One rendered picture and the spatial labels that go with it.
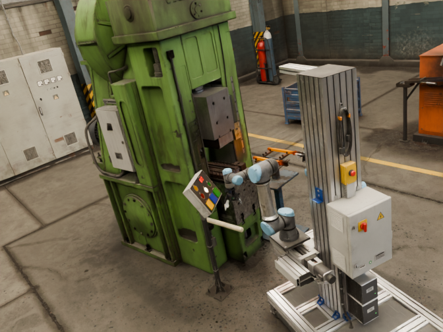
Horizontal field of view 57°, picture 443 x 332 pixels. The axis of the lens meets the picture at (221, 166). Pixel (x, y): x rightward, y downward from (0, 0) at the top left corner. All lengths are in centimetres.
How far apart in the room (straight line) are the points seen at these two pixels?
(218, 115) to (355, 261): 172
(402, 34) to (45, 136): 833
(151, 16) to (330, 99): 155
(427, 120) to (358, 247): 409
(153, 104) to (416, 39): 815
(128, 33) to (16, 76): 493
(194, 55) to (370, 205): 194
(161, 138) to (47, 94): 488
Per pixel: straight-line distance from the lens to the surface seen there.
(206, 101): 350
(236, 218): 393
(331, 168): 258
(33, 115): 838
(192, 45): 359
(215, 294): 396
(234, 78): 401
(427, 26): 1074
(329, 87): 242
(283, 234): 304
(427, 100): 645
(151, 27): 332
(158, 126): 376
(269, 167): 275
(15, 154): 839
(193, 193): 321
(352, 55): 1182
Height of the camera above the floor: 259
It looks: 24 degrees down
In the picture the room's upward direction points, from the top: 11 degrees counter-clockwise
